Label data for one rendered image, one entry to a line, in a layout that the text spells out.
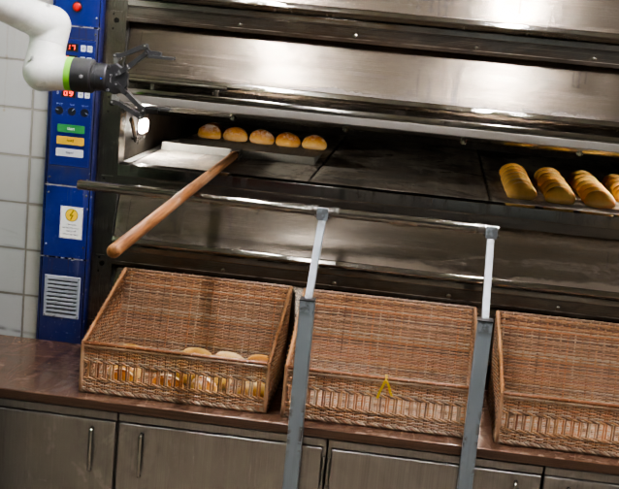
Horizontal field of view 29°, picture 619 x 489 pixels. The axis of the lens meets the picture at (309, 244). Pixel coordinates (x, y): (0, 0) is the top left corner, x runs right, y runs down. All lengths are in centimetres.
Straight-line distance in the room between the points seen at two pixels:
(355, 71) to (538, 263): 83
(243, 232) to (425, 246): 58
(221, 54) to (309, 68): 28
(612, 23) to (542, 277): 80
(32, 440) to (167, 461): 40
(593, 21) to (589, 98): 23
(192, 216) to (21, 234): 57
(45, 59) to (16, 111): 69
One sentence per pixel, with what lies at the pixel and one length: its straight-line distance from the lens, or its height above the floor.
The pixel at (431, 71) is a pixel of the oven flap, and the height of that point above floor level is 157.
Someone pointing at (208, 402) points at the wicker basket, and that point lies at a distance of 352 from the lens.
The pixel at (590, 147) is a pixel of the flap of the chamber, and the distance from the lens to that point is 368.
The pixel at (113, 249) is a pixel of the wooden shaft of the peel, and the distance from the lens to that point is 259.
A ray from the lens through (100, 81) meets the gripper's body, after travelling 332.
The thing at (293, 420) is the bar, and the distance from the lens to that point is 338.
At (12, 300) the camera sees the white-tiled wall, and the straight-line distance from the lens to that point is 413.
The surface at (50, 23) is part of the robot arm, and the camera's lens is 338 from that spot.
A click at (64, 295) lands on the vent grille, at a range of 404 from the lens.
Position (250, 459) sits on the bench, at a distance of 350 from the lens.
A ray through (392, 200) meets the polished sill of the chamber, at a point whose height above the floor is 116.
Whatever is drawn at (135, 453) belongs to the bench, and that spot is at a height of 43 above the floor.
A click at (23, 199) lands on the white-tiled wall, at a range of 405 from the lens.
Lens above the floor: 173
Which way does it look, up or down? 11 degrees down
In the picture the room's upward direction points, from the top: 5 degrees clockwise
